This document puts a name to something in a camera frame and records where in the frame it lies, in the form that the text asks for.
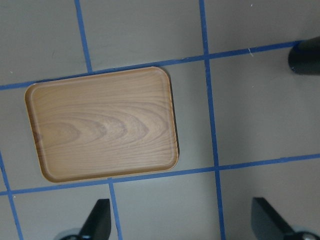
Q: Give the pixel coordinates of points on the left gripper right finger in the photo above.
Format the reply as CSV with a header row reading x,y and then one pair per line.
x,y
268,224

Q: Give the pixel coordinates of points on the wooden tray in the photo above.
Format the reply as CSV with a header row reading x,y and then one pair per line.
x,y
104,125

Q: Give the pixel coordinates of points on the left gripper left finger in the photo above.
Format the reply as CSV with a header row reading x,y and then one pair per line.
x,y
98,224

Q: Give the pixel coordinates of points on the dark wine bottle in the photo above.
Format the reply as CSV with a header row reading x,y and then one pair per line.
x,y
304,57

